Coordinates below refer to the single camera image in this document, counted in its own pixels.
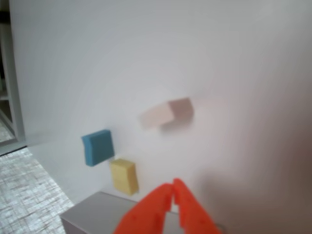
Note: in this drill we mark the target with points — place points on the orange gripper finger with sticker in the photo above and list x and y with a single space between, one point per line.
148 212

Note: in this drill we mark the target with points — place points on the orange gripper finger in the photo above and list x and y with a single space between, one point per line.
192 212

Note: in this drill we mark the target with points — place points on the yellow foam cuboid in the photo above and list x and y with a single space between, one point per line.
124 176

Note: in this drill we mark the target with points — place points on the white cardboard bin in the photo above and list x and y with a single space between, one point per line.
97 214

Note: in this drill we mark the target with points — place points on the blue foam cuboid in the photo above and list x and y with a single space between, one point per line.
98 147

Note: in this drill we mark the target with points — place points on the cream white cuboid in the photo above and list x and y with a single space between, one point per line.
165 113

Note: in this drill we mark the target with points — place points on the beige woven curtain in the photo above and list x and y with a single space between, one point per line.
24 195

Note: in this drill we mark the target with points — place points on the white furniture frame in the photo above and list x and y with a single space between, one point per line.
12 85

